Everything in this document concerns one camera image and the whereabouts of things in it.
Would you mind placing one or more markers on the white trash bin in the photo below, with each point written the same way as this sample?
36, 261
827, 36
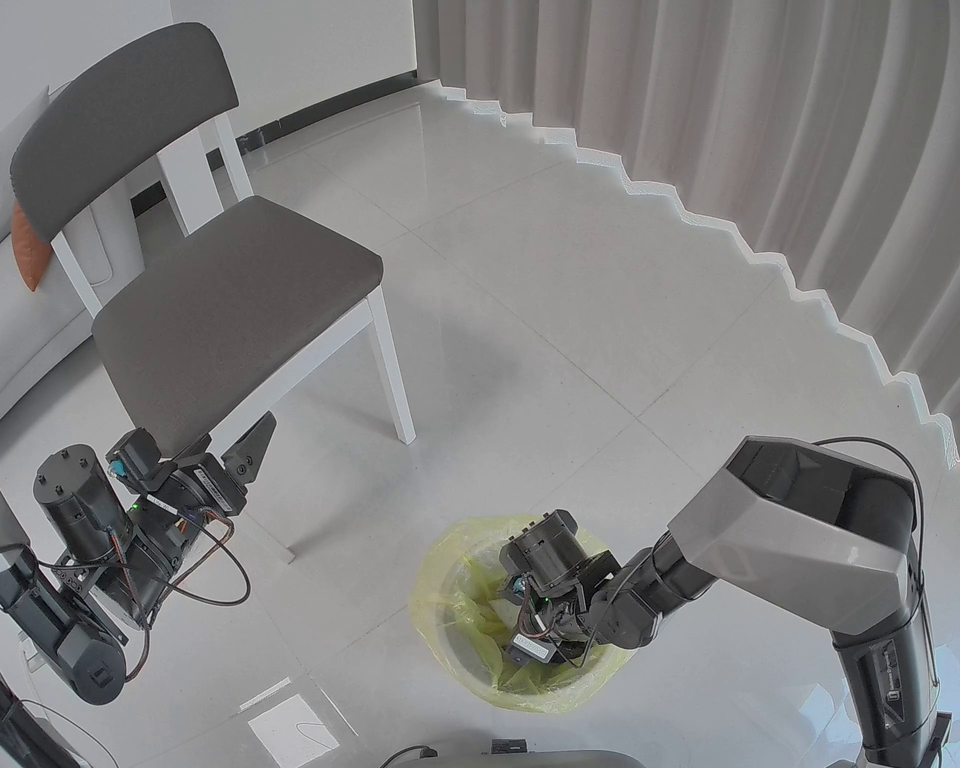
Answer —
459, 630

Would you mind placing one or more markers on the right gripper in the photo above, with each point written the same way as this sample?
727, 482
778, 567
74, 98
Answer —
559, 634

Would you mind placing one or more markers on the pale grey curtain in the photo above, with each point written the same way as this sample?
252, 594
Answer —
750, 112

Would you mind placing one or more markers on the orange cushion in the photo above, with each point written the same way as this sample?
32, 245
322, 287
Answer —
28, 247

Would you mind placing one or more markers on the yellow plastic bag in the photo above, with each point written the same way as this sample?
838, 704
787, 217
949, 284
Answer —
435, 570

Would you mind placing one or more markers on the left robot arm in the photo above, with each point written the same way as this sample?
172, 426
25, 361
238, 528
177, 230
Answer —
82, 510

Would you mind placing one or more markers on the grey and white chair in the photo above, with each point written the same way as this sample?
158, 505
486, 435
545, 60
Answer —
247, 300

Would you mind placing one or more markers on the pale grey sofa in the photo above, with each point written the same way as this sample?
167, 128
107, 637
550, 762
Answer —
37, 337

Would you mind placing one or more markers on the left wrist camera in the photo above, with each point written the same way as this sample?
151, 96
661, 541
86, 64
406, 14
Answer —
135, 450

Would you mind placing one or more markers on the white cushion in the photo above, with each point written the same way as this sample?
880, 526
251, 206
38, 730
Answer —
120, 240

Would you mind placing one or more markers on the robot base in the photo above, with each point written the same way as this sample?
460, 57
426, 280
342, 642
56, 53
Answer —
570, 759

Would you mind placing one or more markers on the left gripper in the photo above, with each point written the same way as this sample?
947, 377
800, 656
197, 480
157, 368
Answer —
180, 517

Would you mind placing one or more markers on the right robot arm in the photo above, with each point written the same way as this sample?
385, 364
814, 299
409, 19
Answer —
787, 540

